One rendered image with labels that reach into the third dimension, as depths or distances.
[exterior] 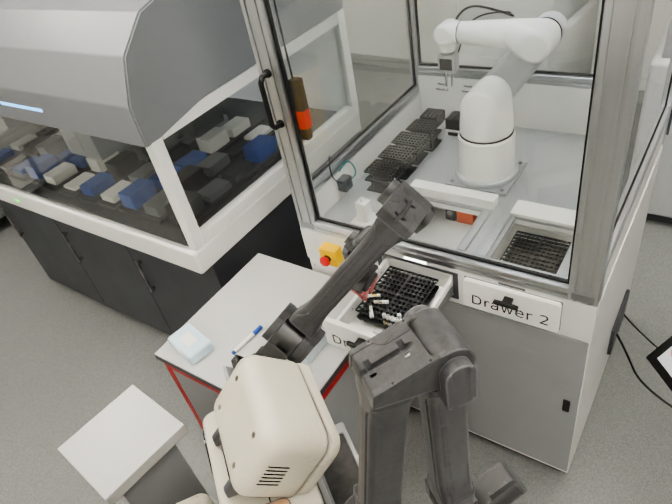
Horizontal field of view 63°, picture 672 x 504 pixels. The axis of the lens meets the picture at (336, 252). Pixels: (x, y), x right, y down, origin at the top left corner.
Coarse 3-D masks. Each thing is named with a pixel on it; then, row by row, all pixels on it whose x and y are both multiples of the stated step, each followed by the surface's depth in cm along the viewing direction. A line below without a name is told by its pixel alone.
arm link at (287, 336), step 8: (288, 320) 117; (280, 328) 115; (288, 328) 116; (296, 328) 116; (272, 336) 116; (280, 336) 115; (288, 336) 115; (296, 336) 116; (304, 336) 116; (272, 344) 115; (280, 344) 116; (288, 344) 115; (296, 344) 115; (264, 352) 116; (272, 352) 115; (280, 352) 115; (288, 352) 116
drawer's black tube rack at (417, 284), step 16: (384, 272) 181; (400, 272) 180; (384, 288) 180; (400, 288) 174; (416, 288) 177; (432, 288) 172; (368, 304) 171; (384, 304) 170; (400, 304) 169; (416, 304) 168; (368, 320) 170
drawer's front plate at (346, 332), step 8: (328, 320) 165; (336, 320) 164; (328, 328) 167; (336, 328) 164; (344, 328) 162; (352, 328) 161; (328, 336) 170; (344, 336) 164; (352, 336) 162; (360, 336) 159; (368, 336) 157; (336, 344) 170
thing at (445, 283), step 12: (384, 264) 186; (396, 264) 186; (408, 264) 183; (432, 276) 180; (444, 276) 177; (444, 288) 172; (360, 300) 178; (432, 300) 177; (444, 300) 172; (348, 312) 173; (360, 324) 174; (372, 324) 173
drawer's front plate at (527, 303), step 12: (468, 288) 169; (480, 288) 166; (492, 288) 164; (504, 288) 162; (468, 300) 173; (492, 300) 167; (516, 300) 161; (528, 300) 159; (540, 300) 156; (552, 300) 156; (492, 312) 170; (528, 312) 161; (540, 312) 159; (552, 312) 156; (540, 324) 162; (552, 324) 159
